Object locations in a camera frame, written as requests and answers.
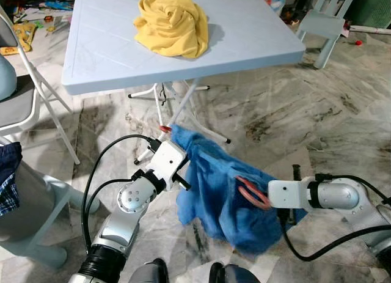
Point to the pink clothes hanger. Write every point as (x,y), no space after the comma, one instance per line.
(263,205)

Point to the light blue garment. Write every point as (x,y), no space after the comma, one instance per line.
(214,197)

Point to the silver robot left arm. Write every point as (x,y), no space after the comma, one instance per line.
(122,228)

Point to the grey robot left leg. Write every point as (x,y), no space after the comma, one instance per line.
(149,274)

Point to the yellow garment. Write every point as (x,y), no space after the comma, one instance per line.
(171,26)

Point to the blue plaid garment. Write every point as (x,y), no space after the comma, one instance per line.
(9,185)

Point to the white folding chair grey seat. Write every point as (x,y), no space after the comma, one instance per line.
(15,106)

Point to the pale blue child chair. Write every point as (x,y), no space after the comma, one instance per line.
(321,23)

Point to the white rolled tube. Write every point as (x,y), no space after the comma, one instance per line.
(366,29)

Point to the light blue pillow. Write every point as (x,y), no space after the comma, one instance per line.
(5,78)

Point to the yellow toy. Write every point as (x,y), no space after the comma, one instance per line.
(24,35)

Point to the green folded mat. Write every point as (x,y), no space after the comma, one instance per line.
(372,5)

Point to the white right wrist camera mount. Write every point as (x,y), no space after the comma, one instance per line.
(287,194)

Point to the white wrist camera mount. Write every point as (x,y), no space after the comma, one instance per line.
(168,164)
(287,194)

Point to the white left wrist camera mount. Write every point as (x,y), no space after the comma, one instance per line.
(168,164)

